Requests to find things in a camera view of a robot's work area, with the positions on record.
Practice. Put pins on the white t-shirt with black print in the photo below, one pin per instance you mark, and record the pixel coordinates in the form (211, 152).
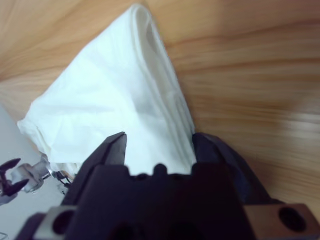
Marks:
(100, 87)

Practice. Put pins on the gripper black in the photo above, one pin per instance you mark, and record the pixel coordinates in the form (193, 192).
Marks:
(3, 183)

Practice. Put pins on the black clamp with silver connectors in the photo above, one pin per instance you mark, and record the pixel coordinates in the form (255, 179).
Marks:
(30, 175)

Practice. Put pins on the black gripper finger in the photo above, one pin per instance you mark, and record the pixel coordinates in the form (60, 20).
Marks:
(105, 152)
(225, 155)

